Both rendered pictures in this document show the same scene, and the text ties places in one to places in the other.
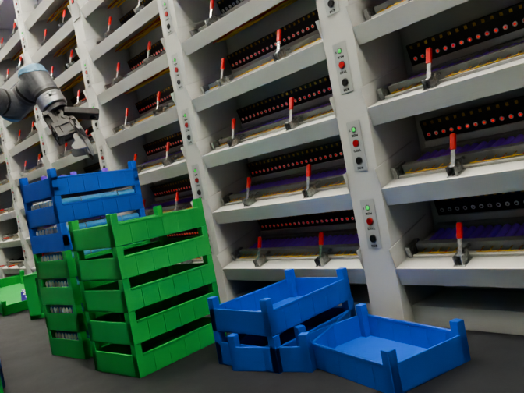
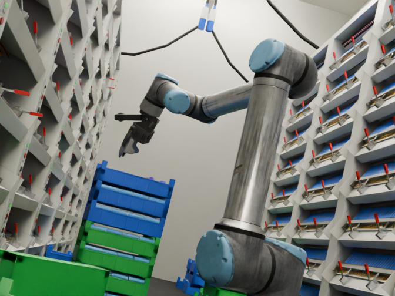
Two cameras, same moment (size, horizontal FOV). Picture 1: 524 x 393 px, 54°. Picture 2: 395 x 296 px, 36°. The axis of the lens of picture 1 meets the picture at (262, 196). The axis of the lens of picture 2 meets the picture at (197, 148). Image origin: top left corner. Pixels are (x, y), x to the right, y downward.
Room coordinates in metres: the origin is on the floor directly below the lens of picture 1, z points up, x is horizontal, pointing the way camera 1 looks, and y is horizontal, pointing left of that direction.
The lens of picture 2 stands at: (3.54, 2.18, 0.30)
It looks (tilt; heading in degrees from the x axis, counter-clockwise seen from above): 10 degrees up; 215
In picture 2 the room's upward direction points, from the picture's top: 14 degrees clockwise
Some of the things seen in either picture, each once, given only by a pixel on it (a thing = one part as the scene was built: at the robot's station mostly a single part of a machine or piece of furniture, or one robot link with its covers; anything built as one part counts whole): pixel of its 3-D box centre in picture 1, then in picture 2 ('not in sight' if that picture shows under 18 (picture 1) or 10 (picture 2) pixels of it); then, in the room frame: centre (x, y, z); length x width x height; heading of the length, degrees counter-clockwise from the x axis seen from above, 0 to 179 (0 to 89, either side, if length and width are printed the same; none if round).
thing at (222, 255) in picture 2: not in sight; (253, 160); (2.03, 1.31, 0.60); 0.17 x 0.15 x 0.75; 158
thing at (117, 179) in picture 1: (80, 182); (133, 180); (1.66, 0.56, 0.52); 0.30 x 0.20 x 0.08; 139
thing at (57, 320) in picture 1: (104, 303); (107, 277); (1.66, 0.56, 0.12); 0.30 x 0.20 x 0.08; 139
